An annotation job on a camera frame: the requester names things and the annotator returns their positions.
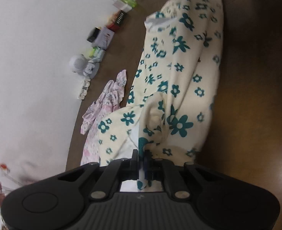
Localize stack of small packets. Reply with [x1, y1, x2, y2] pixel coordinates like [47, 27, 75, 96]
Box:
[89, 47, 106, 62]

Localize white letter blocks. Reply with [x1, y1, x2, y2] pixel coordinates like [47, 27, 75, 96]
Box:
[77, 78, 91, 100]

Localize black charger block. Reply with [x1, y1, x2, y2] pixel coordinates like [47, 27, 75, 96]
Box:
[87, 27, 101, 43]

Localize white floral tin box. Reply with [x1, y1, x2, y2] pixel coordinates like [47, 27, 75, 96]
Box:
[95, 27, 115, 50]

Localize green spray bottle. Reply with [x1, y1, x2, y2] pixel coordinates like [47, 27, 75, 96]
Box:
[121, 0, 137, 8]

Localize white robot speaker figure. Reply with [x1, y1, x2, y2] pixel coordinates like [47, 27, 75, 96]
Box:
[69, 54, 100, 79]

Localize red black box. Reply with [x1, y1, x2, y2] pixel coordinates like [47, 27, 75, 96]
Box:
[106, 10, 127, 32]

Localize pink floral garment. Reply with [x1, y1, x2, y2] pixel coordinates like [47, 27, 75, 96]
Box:
[80, 70, 127, 165]

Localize cream teal flower garment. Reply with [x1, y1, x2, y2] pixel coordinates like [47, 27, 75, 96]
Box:
[96, 0, 224, 192]

